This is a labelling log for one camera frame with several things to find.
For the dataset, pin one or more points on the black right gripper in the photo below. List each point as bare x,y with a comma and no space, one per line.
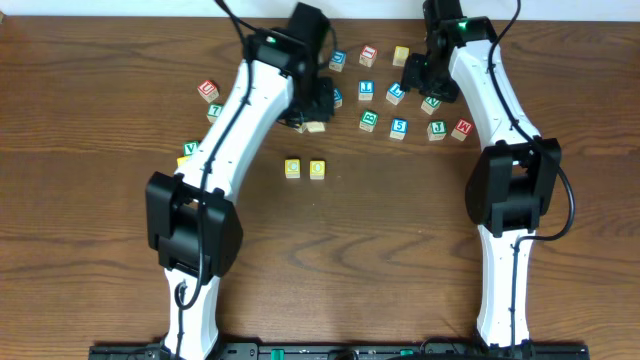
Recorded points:
420,75

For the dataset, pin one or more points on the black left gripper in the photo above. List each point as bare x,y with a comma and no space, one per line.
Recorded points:
314,106

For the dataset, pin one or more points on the green R letter block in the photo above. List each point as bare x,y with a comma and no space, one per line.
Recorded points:
315,127

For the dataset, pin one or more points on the blue L letter block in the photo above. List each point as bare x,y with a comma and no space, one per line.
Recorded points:
395,94

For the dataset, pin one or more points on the yellow O letter block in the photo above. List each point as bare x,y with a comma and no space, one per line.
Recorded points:
317,169

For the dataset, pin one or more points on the yellow C letter block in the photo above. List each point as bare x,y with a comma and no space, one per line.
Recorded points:
292,168

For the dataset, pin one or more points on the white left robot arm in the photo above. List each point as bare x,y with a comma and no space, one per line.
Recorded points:
191,218

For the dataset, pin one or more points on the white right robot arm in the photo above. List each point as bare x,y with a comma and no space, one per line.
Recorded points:
511,185

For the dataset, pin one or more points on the blue D letter block lower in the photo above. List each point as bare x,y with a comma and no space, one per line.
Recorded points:
338,98

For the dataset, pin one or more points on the blue d letter block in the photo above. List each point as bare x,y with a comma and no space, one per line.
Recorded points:
337,61
338,98

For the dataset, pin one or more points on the green N letter block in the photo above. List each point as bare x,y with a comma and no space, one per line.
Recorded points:
429,105

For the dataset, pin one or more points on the yellow S letter block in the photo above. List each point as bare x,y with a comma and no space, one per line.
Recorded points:
400,56

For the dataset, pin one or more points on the blue D letter block upper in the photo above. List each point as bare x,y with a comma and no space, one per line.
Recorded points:
337,61

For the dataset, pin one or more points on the blue I letter block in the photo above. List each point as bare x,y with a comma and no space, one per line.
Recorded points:
366,90

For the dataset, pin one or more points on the green J letter block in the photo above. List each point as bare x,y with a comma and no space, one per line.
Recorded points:
437,130

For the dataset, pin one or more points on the green B letter block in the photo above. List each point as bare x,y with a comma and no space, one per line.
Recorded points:
368,121

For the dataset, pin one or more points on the red M letter block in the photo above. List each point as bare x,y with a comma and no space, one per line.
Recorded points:
462,129

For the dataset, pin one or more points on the blue 5 number block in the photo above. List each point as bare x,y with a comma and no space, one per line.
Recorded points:
398,129

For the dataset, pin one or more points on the red I letter block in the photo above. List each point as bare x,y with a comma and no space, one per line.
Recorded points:
368,56

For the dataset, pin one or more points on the green 7 number block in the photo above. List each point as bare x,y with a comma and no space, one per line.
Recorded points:
214,111

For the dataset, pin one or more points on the red U letter block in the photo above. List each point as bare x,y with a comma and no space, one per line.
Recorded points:
208,91

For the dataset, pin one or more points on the green V letter block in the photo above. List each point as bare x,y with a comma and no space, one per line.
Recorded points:
189,148

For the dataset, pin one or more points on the yellow G letter block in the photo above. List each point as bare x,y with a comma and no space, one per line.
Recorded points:
180,161

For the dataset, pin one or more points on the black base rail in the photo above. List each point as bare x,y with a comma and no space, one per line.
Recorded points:
429,350

